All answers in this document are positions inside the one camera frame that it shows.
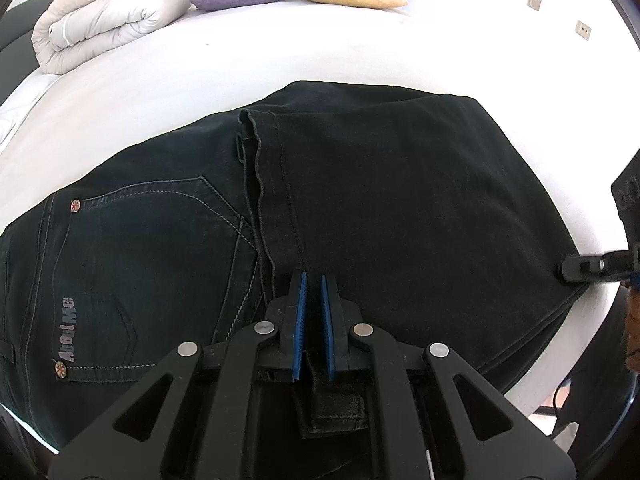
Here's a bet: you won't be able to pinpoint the person's dark clothing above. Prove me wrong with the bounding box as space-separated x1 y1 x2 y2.
550 285 637 457

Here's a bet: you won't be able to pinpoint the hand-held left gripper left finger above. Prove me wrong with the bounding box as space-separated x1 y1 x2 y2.
47 270 308 480

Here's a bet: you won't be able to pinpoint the flat white pillow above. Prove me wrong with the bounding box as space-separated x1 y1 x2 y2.
0 72 57 155

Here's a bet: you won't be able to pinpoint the bed with white sheet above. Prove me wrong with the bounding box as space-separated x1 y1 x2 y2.
0 0 640 418

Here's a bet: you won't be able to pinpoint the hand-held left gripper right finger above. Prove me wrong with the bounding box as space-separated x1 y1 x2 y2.
320 274 578 480

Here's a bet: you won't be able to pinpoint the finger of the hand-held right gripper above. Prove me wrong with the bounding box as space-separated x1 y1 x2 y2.
557 251 640 284

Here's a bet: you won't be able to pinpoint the folded beige duvet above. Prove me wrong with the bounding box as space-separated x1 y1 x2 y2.
31 0 201 76

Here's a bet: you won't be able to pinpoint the grey padded headboard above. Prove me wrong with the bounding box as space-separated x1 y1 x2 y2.
0 0 61 107

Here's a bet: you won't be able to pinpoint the black denim pants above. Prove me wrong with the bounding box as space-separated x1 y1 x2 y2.
0 80 589 453

